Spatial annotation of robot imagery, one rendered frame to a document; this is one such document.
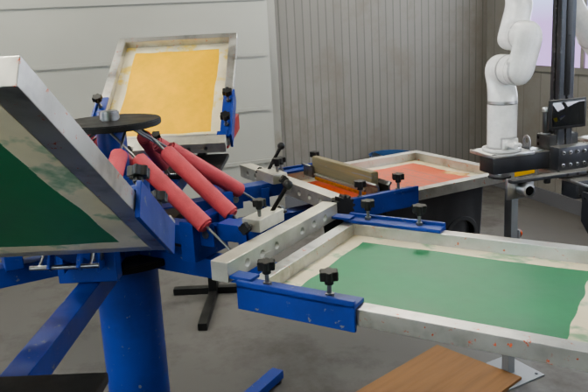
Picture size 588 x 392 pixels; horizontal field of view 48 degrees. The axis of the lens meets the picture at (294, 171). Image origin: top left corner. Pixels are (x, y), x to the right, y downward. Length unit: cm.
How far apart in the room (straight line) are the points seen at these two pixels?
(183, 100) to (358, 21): 314
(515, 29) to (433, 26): 407
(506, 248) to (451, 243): 15
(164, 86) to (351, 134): 310
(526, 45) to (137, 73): 180
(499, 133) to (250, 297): 108
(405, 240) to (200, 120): 125
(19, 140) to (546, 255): 134
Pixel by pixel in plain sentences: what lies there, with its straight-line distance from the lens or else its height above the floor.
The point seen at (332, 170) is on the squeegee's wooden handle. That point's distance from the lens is 255.
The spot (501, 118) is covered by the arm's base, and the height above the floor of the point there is 125.
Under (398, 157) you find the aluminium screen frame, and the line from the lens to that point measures 300.
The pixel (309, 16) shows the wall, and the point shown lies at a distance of 575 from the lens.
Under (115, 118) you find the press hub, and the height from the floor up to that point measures 133.
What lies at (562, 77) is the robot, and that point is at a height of 137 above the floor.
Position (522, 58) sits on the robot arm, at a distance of 218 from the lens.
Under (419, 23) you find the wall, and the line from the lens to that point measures 618.
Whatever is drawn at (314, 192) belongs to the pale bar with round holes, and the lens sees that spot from 218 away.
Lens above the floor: 157
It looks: 12 degrees down
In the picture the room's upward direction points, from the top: 3 degrees counter-clockwise
